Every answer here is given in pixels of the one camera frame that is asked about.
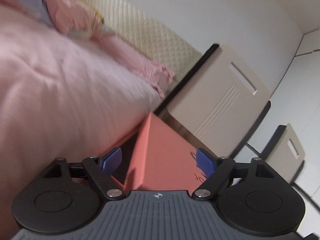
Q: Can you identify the salmon pink open box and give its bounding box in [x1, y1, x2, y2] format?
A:
[71, 127, 141, 192]

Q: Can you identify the cream folding chair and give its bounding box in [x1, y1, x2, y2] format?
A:
[246, 122, 307, 186]
[154, 43, 271, 158]

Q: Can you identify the pink bed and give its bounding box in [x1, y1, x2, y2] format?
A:
[1, 5, 161, 239]

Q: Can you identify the salmon pink box lid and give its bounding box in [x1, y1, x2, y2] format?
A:
[124, 113, 206, 193]

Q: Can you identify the cream quilted headboard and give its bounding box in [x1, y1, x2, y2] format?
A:
[81, 0, 202, 80]

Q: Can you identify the pink crumpled duvet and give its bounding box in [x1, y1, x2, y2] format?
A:
[0, 0, 106, 41]

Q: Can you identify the right cream folding chair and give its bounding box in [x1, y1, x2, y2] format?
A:
[246, 122, 307, 186]

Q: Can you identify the left cream folding chair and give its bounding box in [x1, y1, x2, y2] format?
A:
[154, 43, 271, 158]

